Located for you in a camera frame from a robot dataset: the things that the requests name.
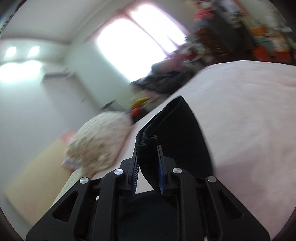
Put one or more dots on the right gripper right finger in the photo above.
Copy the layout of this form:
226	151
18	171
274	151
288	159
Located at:
206	209

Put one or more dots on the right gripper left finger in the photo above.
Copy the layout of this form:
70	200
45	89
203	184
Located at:
90	209

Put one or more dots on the black pants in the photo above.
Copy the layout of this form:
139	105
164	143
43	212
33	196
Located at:
148	214

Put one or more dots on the white purple patterned pillow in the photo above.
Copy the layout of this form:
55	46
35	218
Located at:
70	164

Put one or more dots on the cream pink headboard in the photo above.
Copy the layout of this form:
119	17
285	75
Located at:
34	190

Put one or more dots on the rolled teddy print duvet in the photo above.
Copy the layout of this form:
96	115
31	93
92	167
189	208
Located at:
98	142

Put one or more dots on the pink bed blanket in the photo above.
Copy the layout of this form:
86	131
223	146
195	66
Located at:
246	110

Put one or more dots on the yellow plush toy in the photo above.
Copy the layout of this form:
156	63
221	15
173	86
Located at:
138	103

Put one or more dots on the black reclining chair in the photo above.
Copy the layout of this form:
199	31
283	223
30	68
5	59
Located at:
166	82

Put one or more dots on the pink curtain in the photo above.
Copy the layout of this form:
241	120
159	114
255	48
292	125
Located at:
139	30

